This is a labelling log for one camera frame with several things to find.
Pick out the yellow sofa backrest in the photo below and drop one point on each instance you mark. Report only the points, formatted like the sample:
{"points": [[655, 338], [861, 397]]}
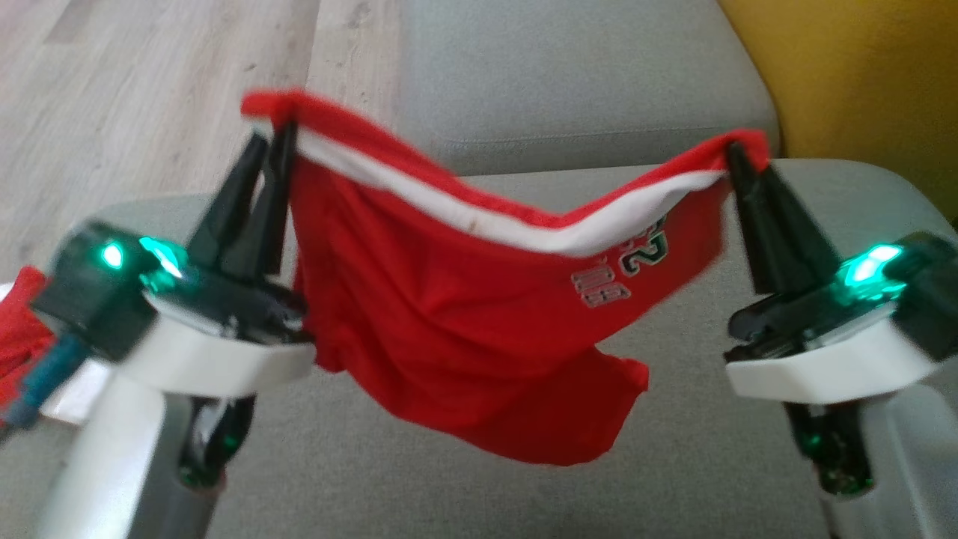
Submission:
{"points": [[861, 75]]}

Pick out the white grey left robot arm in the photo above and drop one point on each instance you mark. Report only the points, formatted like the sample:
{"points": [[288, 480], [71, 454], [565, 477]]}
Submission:
{"points": [[105, 464]]}

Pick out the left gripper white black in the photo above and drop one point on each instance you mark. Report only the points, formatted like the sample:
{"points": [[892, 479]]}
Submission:
{"points": [[224, 352]]}

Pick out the small grey sofa cushion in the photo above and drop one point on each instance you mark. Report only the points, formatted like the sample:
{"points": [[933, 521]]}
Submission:
{"points": [[561, 75]]}

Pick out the grey sofa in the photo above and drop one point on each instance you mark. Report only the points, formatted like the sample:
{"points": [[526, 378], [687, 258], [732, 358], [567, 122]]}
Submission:
{"points": [[688, 471]]}

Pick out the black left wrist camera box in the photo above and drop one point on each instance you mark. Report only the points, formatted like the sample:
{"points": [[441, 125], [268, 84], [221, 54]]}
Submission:
{"points": [[82, 299]]}

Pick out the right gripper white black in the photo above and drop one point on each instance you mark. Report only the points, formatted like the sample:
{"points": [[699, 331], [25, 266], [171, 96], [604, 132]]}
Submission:
{"points": [[823, 359]]}

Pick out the red basketball jersey white sleeves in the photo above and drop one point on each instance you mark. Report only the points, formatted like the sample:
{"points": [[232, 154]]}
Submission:
{"points": [[449, 314]]}

